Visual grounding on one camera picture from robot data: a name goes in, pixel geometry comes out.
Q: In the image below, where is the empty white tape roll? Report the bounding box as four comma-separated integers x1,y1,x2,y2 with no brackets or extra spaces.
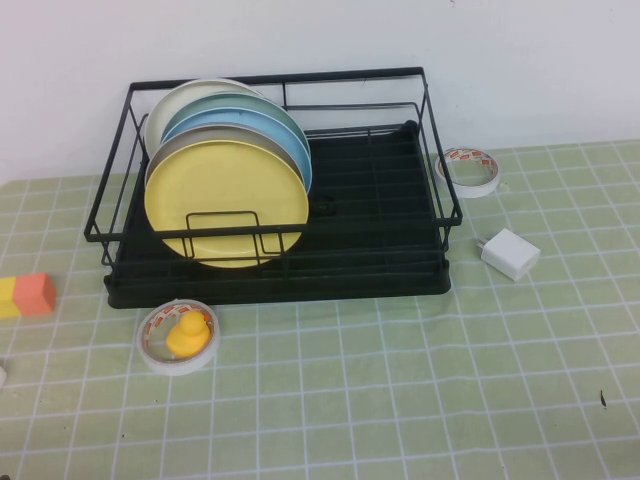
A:
433,146,503,200

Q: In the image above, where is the white tape roll around duck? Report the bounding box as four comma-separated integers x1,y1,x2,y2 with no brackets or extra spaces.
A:
137,298,221,377

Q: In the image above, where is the green checkered tablecloth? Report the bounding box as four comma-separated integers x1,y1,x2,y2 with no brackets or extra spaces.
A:
0,139,640,480

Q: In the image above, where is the white charger plug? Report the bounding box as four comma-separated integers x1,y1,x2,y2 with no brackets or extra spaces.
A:
474,228,542,283

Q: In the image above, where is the blue plate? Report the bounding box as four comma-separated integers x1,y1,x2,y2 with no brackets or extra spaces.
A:
160,106,314,201

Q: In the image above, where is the grey plate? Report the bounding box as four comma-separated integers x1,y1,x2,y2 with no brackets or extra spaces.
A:
144,124,307,191

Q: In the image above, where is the yellow rubber duck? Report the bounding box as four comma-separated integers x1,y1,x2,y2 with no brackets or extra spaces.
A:
165,313,210,359

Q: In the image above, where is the black wire dish rack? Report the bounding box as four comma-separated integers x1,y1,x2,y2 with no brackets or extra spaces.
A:
82,67,465,311

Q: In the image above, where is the yellow plate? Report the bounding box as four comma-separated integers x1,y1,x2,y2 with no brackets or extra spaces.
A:
143,139,310,271

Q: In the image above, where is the orange block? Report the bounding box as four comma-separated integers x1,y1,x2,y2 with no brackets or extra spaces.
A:
12,272,56,317

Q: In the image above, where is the teal green plate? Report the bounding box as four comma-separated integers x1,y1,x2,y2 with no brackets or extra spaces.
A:
163,91,309,151

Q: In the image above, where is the cream plate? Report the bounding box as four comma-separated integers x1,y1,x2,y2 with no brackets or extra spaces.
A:
143,77,264,159

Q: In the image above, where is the yellow block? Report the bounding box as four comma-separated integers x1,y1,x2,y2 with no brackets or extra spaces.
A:
0,277,24,320

